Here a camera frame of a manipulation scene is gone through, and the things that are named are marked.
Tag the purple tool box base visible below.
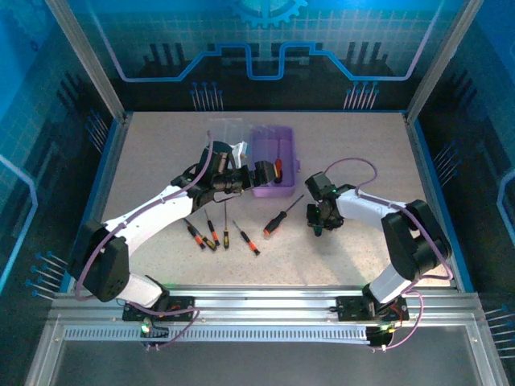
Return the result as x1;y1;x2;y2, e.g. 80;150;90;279
249;125;302;199

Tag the clear tool box lid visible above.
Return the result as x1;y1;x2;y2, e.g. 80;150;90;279
208;117;253;150

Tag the small LED control board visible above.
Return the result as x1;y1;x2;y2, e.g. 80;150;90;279
368;326;399;353
139;317;170;351

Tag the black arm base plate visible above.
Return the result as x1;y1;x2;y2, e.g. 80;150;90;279
336;295;410;322
122;295;196;322

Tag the aluminium mounting rail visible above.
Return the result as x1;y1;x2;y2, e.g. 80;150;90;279
51;283;482;326

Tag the slotted grey cable duct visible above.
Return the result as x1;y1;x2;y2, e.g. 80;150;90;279
64;326;369;343

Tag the aluminium frame post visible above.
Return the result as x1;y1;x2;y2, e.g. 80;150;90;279
405;0;484;124
45;0;130;122

